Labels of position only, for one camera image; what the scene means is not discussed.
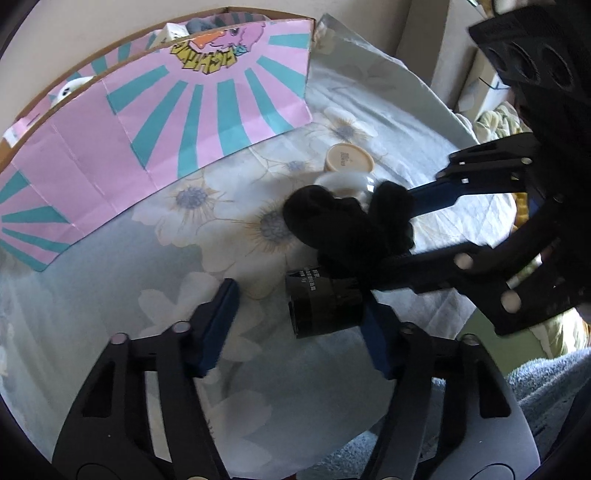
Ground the floral tablecloth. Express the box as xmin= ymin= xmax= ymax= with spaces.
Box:
xmin=0 ymin=14 xmax=518 ymax=480

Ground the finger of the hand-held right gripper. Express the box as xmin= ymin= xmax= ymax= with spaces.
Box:
xmin=368 ymin=195 xmax=583 ymax=336
xmin=405 ymin=132 xmax=544 ymax=216

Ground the white panda sock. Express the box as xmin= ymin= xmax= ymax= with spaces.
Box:
xmin=48 ymin=76 xmax=95 ymax=107

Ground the white glossy jar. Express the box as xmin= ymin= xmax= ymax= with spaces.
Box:
xmin=314 ymin=172 xmax=377 ymax=206

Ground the pale green patterned cloth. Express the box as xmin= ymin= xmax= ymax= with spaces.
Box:
xmin=475 ymin=100 xmax=532 ymax=145

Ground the beige round jar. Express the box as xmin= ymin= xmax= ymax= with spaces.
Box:
xmin=323 ymin=142 xmax=376 ymax=175

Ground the black sock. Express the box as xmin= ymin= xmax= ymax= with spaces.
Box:
xmin=283 ymin=181 xmax=416 ymax=282

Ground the pink lined cardboard box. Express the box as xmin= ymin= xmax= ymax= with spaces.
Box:
xmin=0 ymin=6 xmax=317 ymax=273

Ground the grey blue fluffy sock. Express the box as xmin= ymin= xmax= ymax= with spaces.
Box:
xmin=185 ymin=13 xmax=269 ymax=35

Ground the grey blue fluffy blanket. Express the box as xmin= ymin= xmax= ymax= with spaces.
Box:
xmin=295 ymin=348 xmax=591 ymax=480

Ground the white cardboard box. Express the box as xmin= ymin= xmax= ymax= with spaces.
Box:
xmin=455 ymin=46 xmax=513 ymax=116

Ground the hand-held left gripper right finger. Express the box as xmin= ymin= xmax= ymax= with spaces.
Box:
xmin=362 ymin=298 xmax=539 ymax=480

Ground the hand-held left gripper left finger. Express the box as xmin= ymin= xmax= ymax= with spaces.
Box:
xmin=52 ymin=278 xmax=242 ymax=480

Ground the black cylindrical container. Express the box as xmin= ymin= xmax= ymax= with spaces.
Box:
xmin=285 ymin=267 xmax=365 ymax=340

